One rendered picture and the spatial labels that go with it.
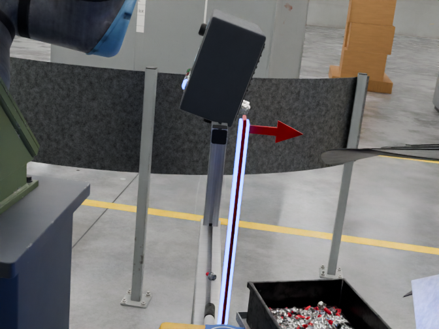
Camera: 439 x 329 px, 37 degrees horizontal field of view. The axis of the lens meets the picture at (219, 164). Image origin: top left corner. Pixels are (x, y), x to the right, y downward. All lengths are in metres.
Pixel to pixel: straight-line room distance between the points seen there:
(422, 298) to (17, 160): 0.56
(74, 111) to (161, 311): 0.87
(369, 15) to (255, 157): 6.31
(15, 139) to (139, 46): 6.10
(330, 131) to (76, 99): 1.09
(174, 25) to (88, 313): 4.63
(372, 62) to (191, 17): 2.97
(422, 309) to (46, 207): 0.51
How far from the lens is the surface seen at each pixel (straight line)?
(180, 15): 6.88
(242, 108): 1.30
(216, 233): 1.25
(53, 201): 0.96
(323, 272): 3.16
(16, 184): 0.96
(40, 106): 2.60
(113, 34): 0.92
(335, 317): 1.04
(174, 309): 2.73
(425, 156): 0.65
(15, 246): 0.82
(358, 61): 8.90
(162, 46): 6.94
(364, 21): 8.84
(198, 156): 2.59
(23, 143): 0.96
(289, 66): 5.07
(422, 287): 0.81
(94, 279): 2.94
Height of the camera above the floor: 1.34
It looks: 16 degrees down
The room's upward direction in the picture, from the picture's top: 6 degrees clockwise
